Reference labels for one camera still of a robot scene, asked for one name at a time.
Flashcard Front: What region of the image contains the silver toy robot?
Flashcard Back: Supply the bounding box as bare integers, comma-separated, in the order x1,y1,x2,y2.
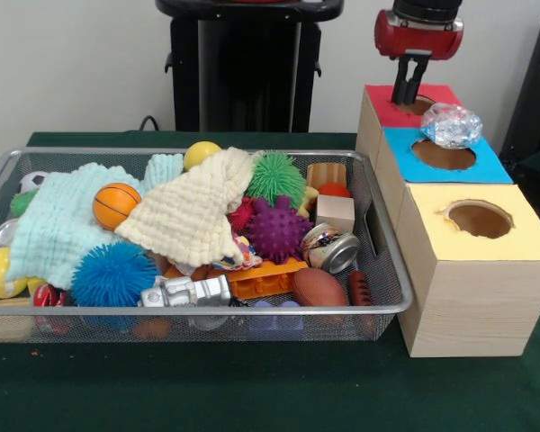
137,273,234,310

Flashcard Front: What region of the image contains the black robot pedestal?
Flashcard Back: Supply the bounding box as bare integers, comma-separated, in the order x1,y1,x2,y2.
155,0,346,132

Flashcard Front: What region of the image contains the large green stringy ball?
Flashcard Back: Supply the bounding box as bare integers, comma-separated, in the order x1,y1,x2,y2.
245,150,308,209

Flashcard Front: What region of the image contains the brown toy football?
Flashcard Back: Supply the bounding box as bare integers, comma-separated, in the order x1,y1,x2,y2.
292,267,351,308

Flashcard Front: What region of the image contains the blue stringy koosh ball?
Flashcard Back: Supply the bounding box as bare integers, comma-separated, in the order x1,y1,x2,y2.
70,241,159,308

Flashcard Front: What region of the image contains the clear plastic bottle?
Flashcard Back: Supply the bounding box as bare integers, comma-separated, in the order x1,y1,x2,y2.
420,102,484,149

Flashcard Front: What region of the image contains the wooden box with three holes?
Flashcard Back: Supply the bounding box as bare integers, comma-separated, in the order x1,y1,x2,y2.
355,83,540,359

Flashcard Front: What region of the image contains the plain wooden cube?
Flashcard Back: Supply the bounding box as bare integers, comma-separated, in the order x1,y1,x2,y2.
314,193,356,234

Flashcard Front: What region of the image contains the purple spiky ball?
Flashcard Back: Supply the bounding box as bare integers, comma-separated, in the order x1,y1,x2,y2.
244,195,315,265

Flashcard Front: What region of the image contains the crushed drink can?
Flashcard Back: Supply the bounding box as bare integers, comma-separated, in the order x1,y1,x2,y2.
300,222,361,275

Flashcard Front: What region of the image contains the dark green table cloth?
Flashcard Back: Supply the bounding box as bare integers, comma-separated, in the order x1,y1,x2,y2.
0,130,540,432

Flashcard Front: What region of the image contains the cream muslin cloth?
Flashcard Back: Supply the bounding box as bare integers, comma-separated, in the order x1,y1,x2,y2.
114,146,258,266

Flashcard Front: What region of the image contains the light blue muslin cloth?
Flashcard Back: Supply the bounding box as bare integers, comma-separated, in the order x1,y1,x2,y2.
4,152,185,290

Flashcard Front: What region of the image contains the orange toy basketball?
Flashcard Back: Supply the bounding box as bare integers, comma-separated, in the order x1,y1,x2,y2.
92,182,143,231

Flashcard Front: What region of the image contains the silver mesh bin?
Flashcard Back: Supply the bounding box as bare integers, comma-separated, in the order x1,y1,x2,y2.
0,146,414,344

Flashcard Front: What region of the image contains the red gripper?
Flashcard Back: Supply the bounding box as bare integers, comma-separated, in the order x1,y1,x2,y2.
373,8,465,105

